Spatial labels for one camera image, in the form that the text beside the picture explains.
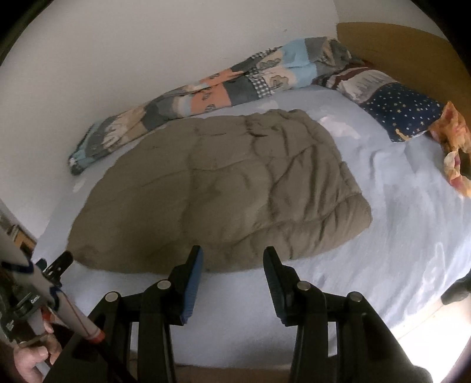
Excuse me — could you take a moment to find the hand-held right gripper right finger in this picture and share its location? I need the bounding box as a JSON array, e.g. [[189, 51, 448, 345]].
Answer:
[[263, 246, 433, 383]]

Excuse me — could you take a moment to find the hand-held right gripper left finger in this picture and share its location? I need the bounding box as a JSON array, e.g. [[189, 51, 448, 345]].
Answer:
[[44, 245, 204, 383]]

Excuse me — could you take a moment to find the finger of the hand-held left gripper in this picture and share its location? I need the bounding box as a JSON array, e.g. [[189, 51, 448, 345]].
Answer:
[[41, 251, 74, 287]]

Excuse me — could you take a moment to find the olive green padded coat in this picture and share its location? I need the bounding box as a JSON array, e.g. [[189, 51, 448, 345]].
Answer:
[[66, 108, 373, 275]]

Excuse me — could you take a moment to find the person's left hand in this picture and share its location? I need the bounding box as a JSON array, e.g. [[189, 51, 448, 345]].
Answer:
[[13, 320, 64, 383]]

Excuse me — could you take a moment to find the wooden cabinet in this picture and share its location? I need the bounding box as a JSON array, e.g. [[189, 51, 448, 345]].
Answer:
[[11, 224, 37, 255]]

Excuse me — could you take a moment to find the bed with light blue sheet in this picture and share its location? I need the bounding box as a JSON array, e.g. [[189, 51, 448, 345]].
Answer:
[[35, 86, 471, 383]]

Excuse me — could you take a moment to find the dark cloth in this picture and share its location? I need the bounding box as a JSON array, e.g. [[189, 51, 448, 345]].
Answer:
[[441, 270, 471, 306]]

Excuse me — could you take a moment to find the patchwork patterned blanket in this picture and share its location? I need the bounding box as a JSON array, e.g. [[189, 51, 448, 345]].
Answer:
[[68, 37, 365, 175]]

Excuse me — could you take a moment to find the stars and stripes pillow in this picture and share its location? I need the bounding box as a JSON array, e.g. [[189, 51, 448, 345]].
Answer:
[[312, 62, 447, 143]]

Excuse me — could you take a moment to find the orange patterned cloth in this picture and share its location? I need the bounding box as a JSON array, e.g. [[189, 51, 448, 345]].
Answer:
[[429, 101, 471, 199]]

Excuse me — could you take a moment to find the brown wooden headboard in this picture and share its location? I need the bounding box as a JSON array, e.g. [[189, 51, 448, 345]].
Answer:
[[336, 22, 471, 155]]

